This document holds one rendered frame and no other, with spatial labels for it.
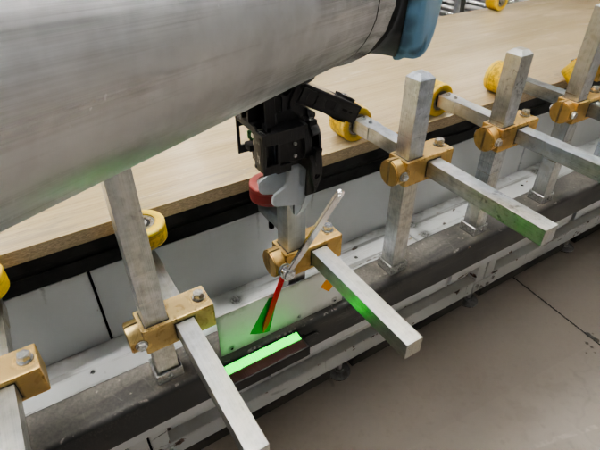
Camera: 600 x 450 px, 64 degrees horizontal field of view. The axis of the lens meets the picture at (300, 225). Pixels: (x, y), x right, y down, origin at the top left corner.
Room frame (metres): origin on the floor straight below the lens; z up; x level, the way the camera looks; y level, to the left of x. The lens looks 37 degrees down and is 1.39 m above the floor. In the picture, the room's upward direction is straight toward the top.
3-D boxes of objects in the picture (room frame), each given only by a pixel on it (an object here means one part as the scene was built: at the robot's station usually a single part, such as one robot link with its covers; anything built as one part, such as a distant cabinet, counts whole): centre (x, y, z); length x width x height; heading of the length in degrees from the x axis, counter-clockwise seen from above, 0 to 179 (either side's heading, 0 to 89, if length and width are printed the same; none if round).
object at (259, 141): (0.54, 0.02, 1.15); 0.09 x 0.08 x 0.12; 122
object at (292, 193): (0.53, 0.01, 1.04); 0.06 x 0.03 x 0.09; 122
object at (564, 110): (1.05, -0.64, 0.95); 0.13 x 0.06 x 0.05; 122
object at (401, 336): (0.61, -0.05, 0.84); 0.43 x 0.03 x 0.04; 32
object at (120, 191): (0.51, 0.23, 0.87); 0.03 x 0.03 x 0.48; 32
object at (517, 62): (0.91, -0.41, 0.88); 0.03 x 0.03 x 0.48; 32
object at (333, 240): (0.65, 0.00, 0.85); 0.13 x 0.06 x 0.05; 122
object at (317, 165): (0.54, -0.01, 1.09); 0.05 x 0.02 x 0.09; 32
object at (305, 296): (0.60, 0.03, 0.75); 0.26 x 0.01 x 0.10; 122
